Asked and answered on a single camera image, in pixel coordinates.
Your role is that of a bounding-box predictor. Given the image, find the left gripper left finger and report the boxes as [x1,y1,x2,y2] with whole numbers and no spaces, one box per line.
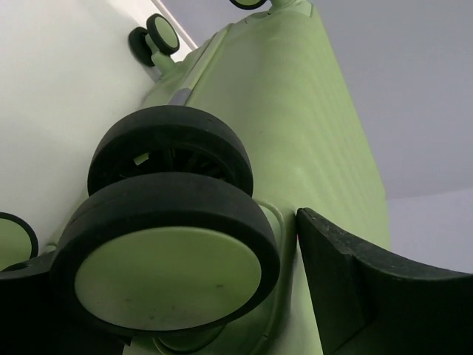
[1,253,124,355]

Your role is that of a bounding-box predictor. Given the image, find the green hard-shell suitcase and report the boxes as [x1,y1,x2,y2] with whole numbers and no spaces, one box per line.
[1,1,389,354]

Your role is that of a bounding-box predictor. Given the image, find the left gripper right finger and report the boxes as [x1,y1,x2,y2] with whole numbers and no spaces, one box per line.
[296,208,472,354]

